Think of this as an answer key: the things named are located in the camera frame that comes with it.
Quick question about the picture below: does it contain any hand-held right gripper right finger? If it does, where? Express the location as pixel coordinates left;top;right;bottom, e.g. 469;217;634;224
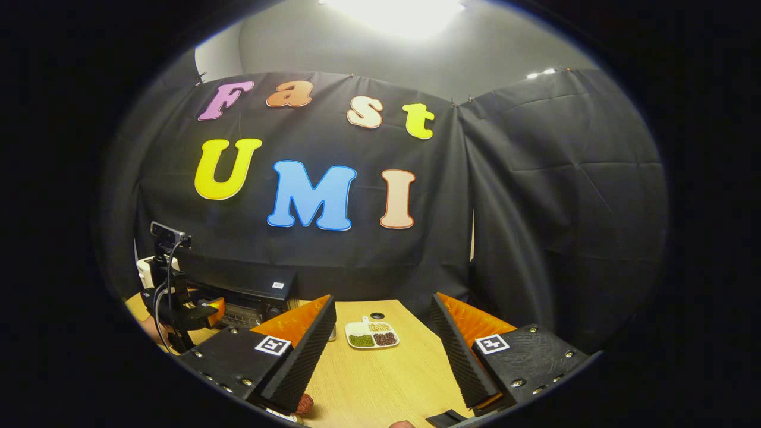
431;292;589;420

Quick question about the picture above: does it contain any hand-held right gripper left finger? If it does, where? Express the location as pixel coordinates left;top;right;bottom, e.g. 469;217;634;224
178;294;338;417

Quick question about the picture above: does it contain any black electric oven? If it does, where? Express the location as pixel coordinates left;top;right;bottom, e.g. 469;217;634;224
178;270;300;331

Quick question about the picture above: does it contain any white divided dish of beans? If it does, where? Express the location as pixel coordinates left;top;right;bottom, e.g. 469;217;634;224
345;317;400;350

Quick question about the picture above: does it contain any black backdrop cloth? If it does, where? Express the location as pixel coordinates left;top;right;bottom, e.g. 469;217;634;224
98;51;669;357

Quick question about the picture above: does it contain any black camera cable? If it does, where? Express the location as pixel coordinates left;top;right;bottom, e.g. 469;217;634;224
153;238;185;351

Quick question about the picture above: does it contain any black table edge bracket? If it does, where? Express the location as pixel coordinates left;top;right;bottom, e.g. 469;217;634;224
426;409;470;428

